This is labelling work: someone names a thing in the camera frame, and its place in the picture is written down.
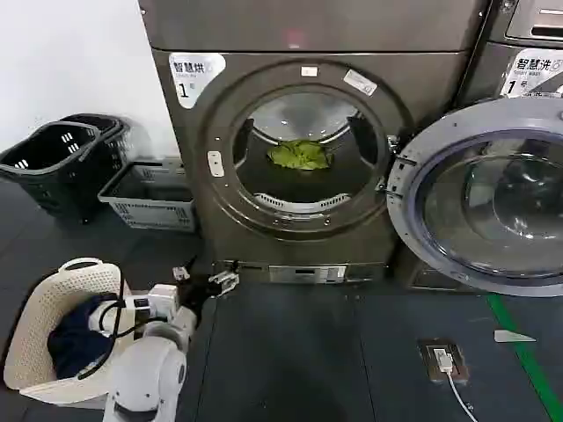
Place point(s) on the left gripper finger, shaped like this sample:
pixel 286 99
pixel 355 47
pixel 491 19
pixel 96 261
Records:
pixel 223 280
pixel 180 273

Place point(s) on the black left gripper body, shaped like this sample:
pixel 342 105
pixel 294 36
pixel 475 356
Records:
pixel 199 291

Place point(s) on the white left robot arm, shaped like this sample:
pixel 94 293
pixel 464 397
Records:
pixel 145 373

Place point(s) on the grey plastic crate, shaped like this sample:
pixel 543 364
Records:
pixel 149 211

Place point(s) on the dark blue clothes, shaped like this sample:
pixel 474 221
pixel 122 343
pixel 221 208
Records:
pixel 72 347

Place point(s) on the white perforated laundry basket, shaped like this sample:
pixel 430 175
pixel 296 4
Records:
pixel 48 303

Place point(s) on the green cloth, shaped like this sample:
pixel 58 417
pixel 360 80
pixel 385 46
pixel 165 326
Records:
pixel 299 154

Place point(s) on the black plastic basket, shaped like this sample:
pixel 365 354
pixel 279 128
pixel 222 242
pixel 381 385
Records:
pixel 39 176
pixel 115 132

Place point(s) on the floor socket box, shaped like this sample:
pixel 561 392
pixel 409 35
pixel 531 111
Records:
pixel 429 373

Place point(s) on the white plug adapter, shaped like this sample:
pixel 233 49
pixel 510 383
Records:
pixel 442 360

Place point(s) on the grey dryer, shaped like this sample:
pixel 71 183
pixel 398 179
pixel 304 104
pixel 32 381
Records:
pixel 308 26

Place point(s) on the round glass dryer door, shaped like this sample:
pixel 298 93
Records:
pixel 484 206

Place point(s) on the white tape scrap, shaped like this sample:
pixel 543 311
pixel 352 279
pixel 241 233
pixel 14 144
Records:
pixel 512 336

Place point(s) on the green floor tape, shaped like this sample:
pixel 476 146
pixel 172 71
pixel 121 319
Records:
pixel 523 365

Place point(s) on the grey washing machine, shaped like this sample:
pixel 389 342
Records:
pixel 495 53

